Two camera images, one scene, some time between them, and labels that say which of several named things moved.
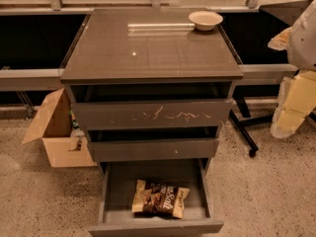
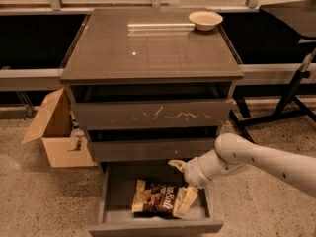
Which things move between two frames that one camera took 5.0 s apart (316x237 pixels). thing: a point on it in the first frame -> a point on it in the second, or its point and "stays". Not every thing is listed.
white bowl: [205, 20] stays
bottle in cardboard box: [76, 130] stays
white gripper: [303, 46] -> [192, 173]
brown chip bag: [159, 198] stays
